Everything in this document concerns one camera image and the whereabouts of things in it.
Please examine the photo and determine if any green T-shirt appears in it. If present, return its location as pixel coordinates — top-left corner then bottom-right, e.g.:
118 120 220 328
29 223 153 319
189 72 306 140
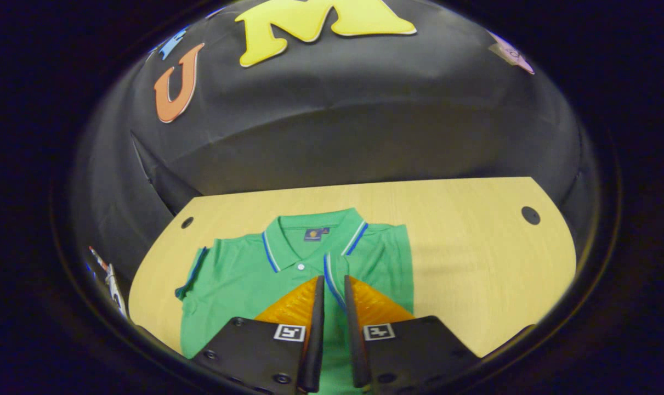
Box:
174 207 416 395

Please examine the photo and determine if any lit display screen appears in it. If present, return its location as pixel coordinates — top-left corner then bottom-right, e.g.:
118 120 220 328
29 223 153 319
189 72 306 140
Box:
88 246 128 319

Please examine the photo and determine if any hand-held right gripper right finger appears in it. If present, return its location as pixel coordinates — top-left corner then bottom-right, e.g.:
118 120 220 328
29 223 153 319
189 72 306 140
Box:
344 275 480 390

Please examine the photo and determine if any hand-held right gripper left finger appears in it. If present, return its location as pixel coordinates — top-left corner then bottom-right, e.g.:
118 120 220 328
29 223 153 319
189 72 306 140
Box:
192 275 326 394

